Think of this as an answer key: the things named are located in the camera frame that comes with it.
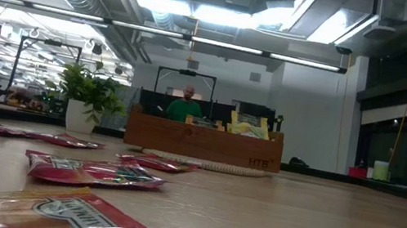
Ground black dome security camera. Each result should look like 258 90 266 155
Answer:
334 45 354 57

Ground small black object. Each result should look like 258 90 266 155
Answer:
288 156 311 169

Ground small black post device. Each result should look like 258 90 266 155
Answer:
272 113 285 136

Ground wooden tea organizer box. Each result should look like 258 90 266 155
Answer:
122 101 288 175

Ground round woven placemat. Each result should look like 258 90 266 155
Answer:
140 147 268 181

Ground green plant in white pot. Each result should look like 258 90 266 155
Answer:
39 55 133 141

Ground person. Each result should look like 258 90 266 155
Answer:
163 81 208 126

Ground red box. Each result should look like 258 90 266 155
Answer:
347 165 369 180

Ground pale green container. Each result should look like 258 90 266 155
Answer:
371 159 391 183

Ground yellow packets in box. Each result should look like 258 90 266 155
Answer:
234 101 279 140

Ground black metal station frame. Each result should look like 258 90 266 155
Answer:
4 34 83 116
149 65 218 128

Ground long linear ceiling light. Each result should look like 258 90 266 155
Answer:
0 0 351 75

